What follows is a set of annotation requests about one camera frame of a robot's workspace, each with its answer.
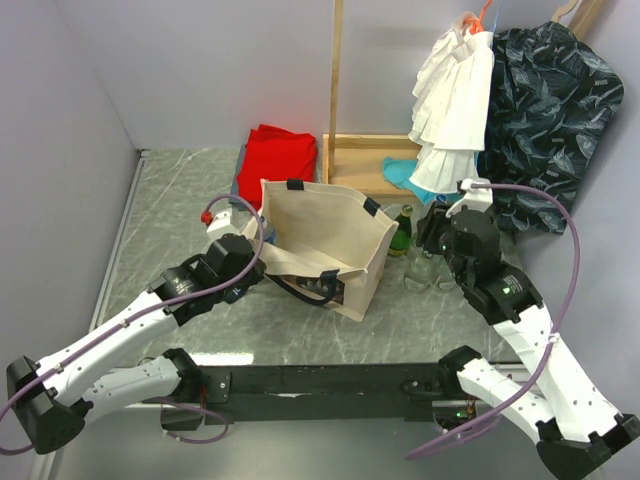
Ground dark green Perrier bottle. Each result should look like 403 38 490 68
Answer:
388 204 413 257

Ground clear glass bottle green cap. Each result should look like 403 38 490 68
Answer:
404 253 440 292

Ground beige canvas tote bag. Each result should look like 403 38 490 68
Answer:
260 180 398 322

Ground blue label Pocari bottle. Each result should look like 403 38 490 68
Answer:
262 219 276 245

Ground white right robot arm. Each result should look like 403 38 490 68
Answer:
416 203 639 479

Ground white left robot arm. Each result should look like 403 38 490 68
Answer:
1 234 265 454

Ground grey folded cloth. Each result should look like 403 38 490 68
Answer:
228 143 249 205

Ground teal cloth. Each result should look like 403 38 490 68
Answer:
382 157 436 205

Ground wooden clothes rack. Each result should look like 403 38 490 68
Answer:
321 1 420 203

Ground red folded cloth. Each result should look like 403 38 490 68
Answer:
237 124 318 210

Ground white hanging shirt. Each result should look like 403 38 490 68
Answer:
408 12 494 194

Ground dark leaf print shirt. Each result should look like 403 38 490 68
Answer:
477 21 624 210

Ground orange clothes hanger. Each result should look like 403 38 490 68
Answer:
463 0 493 34

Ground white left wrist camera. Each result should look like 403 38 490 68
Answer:
200 208 239 241

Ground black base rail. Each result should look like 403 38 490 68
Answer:
170 363 471 423

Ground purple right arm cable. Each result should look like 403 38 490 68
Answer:
403 182 582 461

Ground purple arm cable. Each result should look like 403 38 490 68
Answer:
0 193 266 456
403 182 582 461

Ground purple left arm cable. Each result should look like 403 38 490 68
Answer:
0 193 266 456

